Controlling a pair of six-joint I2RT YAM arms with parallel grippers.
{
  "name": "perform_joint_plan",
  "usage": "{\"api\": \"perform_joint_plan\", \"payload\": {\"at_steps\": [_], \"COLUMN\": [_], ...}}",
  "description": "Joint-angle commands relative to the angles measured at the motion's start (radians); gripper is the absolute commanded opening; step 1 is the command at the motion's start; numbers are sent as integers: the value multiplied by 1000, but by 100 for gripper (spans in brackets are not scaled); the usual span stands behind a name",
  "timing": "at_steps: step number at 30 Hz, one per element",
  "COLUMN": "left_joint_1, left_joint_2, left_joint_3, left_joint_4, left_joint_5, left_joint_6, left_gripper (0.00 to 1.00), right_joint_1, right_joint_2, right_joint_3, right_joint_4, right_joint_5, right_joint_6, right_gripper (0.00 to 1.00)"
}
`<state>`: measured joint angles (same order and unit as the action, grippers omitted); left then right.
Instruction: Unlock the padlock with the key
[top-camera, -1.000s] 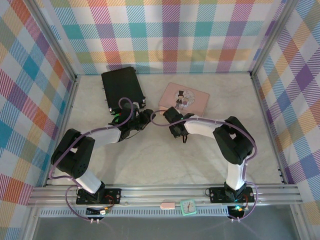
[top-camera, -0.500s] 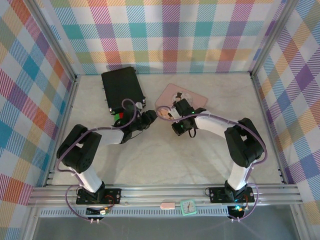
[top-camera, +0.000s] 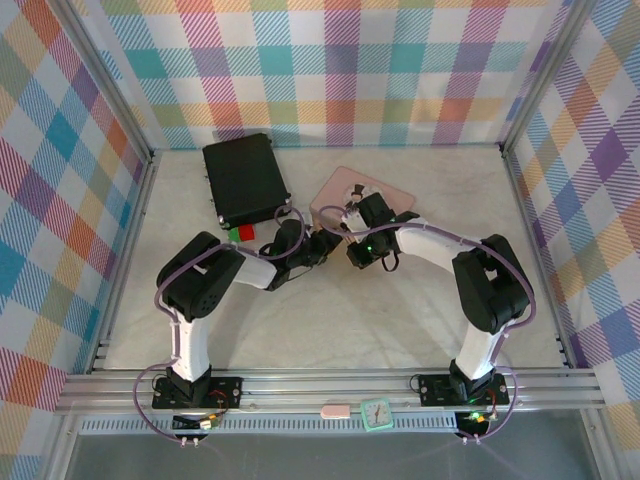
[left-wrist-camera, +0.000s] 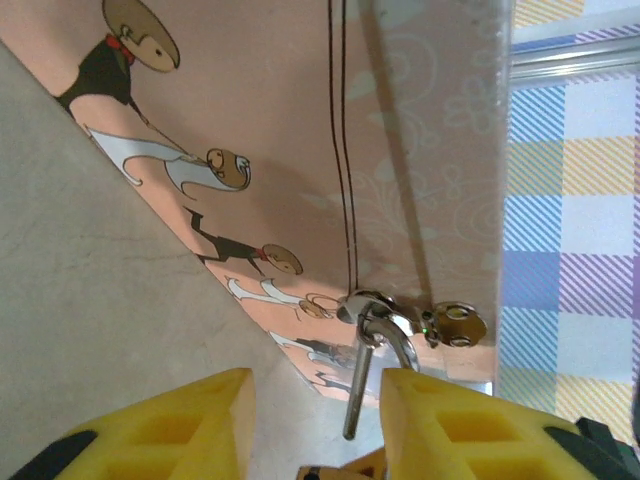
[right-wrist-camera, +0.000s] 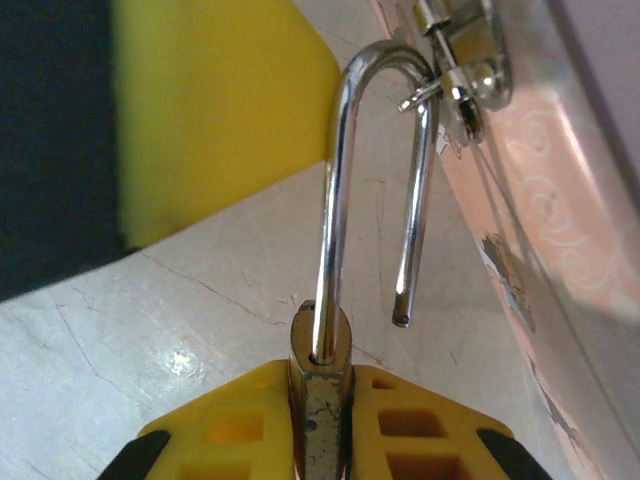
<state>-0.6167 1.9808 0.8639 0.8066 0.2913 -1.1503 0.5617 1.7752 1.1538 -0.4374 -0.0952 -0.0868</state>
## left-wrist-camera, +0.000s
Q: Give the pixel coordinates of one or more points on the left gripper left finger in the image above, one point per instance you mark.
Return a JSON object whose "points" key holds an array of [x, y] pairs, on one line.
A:
{"points": [[165, 430]]}

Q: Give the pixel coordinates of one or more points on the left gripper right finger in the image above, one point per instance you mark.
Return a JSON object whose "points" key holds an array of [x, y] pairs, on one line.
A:
{"points": [[475, 430]]}

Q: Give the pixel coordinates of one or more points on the metal box hasp latch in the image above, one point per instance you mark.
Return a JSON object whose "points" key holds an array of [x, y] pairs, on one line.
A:
{"points": [[450, 325]]}

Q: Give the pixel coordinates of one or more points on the pastel checked cloth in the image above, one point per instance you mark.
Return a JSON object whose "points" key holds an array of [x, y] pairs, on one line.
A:
{"points": [[575, 225]]}

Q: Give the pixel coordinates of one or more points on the pink cartoon print box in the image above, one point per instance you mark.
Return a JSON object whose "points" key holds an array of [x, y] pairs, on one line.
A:
{"points": [[280, 125]]}

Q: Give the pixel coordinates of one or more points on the aluminium frame rail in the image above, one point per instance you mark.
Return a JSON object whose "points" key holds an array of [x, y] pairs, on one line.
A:
{"points": [[575, 57]]}

